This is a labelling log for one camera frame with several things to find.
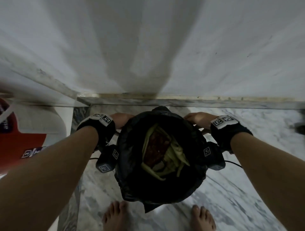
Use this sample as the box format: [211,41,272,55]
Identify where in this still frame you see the person's left hand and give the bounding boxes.
[109,113,135,130]

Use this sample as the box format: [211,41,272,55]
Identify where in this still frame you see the person's right hand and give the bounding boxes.
[184,112,219,130]

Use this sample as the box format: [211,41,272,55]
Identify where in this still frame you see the black garbage bag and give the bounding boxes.
[114,106,213,214]

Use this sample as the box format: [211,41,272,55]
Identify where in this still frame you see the person's left forearm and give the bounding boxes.
[0,126,99,231]

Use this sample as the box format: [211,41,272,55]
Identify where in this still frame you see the person's right forearm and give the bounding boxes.
[230,132,305,231]

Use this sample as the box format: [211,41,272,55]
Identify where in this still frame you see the person's left foot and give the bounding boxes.
[102,201,131,231]

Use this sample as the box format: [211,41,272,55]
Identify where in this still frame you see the person's foot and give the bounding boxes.
[190,204,217,231]
[102,201,131,231]

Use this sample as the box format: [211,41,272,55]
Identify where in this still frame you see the person's right foot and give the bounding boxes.
[190,204,217,231]

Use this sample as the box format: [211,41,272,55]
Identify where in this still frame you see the brown food waste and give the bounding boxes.
[143,129,172,168]

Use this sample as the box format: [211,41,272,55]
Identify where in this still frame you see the green vegetable peels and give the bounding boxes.
[140,123,190,181]

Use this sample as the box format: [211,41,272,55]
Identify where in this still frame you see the black caster wheel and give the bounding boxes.
[292,122,305,135]

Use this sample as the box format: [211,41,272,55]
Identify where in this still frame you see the red and white plastic bucket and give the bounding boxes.
[0,97,65,176]

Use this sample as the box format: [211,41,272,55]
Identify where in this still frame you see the black left wrist strap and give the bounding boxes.
[77,113,117,153]

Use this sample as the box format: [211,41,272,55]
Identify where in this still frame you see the black wrist strap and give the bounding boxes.
[210,115,254,154]
[77,113,117,153]

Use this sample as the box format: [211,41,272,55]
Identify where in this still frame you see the black right wrist strap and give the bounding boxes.
[210,115,254,154]

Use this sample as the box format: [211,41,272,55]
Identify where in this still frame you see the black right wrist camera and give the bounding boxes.
[202,142,226,171]

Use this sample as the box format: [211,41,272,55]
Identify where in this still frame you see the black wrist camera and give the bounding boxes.
[96,144,119,174]
[202,142,226,171]

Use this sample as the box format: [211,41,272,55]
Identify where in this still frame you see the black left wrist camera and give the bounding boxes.
[96,144,119,174]

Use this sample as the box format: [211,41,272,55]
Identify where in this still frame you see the black right camera cable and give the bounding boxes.
[224,160,243,169]

